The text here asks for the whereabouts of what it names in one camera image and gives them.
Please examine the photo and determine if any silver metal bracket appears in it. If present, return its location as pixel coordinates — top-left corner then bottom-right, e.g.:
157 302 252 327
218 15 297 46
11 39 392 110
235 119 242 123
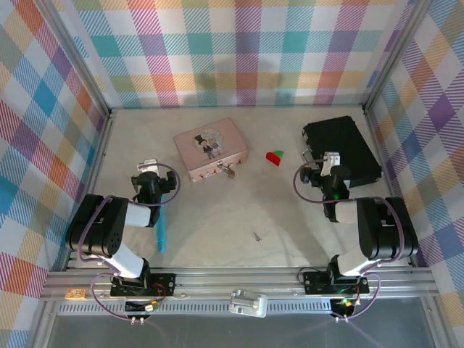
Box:
228 289 268 319

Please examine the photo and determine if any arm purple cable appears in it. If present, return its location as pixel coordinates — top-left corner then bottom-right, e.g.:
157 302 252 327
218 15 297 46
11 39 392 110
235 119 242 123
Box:
291 157 406 322
76 162 182 322

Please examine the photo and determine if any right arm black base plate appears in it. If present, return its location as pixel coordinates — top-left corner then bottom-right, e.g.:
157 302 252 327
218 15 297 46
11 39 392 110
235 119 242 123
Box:
302 270 370 295

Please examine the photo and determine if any long aluminium frame rail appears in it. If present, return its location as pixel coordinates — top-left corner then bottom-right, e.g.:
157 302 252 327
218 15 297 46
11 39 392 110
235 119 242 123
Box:
38 266 440 302

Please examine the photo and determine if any aluminium corner post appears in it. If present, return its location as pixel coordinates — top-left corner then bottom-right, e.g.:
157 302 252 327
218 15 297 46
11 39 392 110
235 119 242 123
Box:
362 0 434 114
35 0 114 117

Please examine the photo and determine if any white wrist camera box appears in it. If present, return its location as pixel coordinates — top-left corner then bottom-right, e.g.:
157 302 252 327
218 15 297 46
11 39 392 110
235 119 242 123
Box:
320 151 342 177
136 158 160 175

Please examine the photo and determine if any perforated metal cable tray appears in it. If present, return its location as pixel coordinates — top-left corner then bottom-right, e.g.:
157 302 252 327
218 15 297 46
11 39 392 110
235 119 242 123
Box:
54 299 363 317

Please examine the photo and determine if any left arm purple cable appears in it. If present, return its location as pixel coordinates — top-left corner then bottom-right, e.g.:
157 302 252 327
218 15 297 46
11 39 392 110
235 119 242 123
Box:
76 162 182 322

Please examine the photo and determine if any pink tin box with picture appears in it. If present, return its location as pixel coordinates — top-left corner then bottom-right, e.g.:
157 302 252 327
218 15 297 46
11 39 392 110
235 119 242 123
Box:
173 116 249 183

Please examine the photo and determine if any aluminium side floor rail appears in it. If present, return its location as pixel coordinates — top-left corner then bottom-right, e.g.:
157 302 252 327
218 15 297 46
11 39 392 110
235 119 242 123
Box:
62 108 117 271
363 107 420 269

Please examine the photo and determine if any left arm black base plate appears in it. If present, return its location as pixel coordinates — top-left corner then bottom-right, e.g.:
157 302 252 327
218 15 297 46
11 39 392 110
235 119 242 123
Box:
109 272 178 299

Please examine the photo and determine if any turquoise pen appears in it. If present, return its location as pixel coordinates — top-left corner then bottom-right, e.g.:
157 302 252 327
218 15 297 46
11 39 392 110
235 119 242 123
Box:
154 195 170 254

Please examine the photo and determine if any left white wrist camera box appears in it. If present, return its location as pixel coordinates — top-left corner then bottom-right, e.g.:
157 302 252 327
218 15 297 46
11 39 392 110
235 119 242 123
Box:
136 158 160 175

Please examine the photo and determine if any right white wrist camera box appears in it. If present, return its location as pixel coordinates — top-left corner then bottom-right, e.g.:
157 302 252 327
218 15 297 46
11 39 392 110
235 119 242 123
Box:
320 151 342 177

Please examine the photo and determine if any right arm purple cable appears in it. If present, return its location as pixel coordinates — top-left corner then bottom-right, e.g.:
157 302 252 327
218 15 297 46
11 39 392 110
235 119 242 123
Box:
291 157 406 322

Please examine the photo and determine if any black hard case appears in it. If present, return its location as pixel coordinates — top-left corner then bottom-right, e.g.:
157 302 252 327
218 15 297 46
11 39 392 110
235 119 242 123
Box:
302 115 384 190

